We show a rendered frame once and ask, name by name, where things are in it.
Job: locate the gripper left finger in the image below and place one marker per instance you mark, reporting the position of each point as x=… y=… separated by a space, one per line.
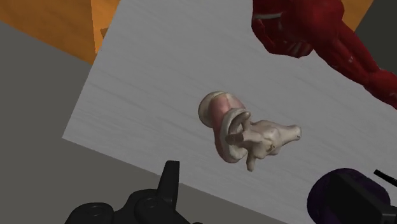
x=169 y=198

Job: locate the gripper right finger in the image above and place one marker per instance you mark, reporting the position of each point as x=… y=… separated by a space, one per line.
x=387 y=178

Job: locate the dark purple cup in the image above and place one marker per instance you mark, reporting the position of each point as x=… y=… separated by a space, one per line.
x=319 y=198

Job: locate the beige and pink figure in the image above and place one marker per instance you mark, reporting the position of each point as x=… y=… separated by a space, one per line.
x=235 y=133

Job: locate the light grey table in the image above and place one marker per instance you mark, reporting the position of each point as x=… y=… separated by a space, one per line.
x=161 y=102

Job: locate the dark red figure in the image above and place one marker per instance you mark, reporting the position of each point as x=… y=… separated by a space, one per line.
x=313 y=24

